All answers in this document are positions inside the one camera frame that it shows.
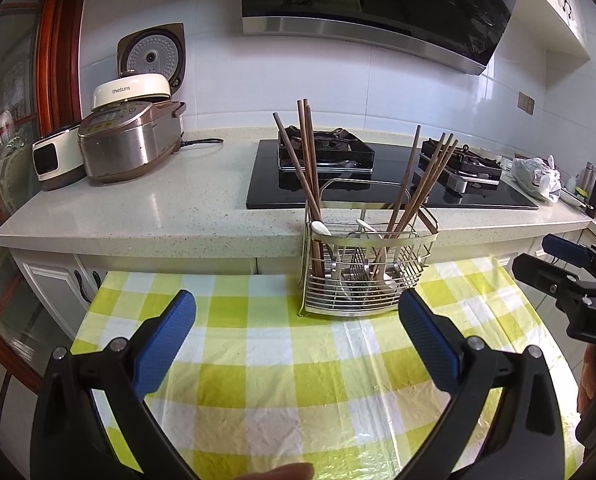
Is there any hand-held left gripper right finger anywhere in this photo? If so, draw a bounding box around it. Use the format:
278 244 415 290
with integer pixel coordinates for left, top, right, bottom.
398 287 566 480

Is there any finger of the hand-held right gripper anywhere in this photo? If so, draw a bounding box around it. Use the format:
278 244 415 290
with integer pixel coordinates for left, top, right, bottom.
511 253 588 312
542 234 596 283

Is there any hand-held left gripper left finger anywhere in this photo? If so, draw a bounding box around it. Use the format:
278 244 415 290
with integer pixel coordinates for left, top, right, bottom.
30 289 199 480

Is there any steel wire utensil rack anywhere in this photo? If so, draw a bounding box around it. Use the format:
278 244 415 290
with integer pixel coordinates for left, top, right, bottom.
298 178 440 317

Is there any large white ladle spoon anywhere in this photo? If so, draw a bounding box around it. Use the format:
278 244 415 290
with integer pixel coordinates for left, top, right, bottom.
356 218 396 291

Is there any small white ceramic spoon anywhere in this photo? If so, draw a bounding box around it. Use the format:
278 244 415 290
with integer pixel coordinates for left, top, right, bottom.
311 220 335 261

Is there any set of wooden chopsticks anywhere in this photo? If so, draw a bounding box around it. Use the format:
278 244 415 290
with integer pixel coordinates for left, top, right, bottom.
272 99 459 281

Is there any person's right hand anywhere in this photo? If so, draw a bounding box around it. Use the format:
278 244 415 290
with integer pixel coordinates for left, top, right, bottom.
577 345 596 426

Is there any person's left hand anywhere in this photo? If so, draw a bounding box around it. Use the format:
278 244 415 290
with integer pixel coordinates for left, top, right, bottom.
235 462 315 480

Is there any white plastic bag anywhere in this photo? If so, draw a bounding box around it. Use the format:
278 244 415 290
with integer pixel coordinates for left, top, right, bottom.
510 156 563 204

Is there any black burner grate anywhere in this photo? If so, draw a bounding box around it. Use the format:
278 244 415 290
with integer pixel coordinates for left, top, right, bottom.
277 125 376 168
418 137 503 186

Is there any white speckled stone countertop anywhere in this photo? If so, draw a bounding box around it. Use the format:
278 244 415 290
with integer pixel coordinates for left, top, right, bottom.
0 127 596 261

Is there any black glass gas hob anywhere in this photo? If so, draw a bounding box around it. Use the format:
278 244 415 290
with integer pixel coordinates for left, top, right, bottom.
245 137 540 211

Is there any silver brown rice cooker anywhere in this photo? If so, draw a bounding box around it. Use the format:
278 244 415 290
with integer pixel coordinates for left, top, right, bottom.
77 22 188 183

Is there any small white brown appliance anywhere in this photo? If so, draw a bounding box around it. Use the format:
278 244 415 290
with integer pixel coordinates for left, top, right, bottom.
32 124 86 191

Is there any white domed appliance lid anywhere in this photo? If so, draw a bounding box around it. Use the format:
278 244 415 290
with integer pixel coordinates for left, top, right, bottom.
90 73 172 112

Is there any red framed glass door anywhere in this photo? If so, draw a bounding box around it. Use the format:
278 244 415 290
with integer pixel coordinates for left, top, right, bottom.
0 0 89 411

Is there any black power cable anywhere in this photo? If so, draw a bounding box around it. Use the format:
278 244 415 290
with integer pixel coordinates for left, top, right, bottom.
178 137 225 150

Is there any white upper cabinet with handles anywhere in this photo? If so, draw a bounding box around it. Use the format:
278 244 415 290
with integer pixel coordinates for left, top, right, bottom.
520 0 591 61

